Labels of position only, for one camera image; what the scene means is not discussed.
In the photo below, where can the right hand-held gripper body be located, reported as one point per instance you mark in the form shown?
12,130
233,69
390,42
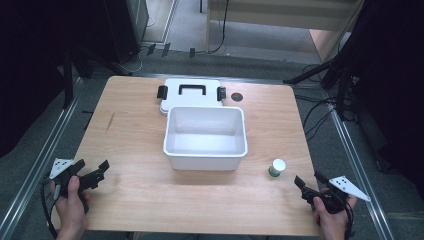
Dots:
346,186

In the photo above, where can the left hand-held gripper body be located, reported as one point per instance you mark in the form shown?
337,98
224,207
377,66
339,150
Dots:
87,180

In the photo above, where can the small green bottle white cap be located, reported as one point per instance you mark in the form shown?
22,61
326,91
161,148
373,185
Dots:
277,166

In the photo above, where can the white plastic storage box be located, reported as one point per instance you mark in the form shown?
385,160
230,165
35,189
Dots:
205,141

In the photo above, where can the person's left hand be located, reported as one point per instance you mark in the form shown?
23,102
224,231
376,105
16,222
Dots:
70,213

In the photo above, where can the person's right hand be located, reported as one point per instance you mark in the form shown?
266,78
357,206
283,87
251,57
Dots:
333,225

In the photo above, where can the black metal stand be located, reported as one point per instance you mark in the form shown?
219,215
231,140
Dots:
333,71
68,80

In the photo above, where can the dark round table grommet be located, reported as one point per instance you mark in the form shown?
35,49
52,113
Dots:
237,97

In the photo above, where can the black curtain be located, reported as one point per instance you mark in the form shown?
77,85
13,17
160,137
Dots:
393,83
30,66

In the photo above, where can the dark cabinet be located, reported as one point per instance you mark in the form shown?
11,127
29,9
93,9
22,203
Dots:
126,26

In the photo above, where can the light wooden desk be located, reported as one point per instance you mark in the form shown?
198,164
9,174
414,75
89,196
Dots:
283,15

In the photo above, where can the metal floor rail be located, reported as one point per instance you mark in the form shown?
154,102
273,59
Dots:
36,166
361,173

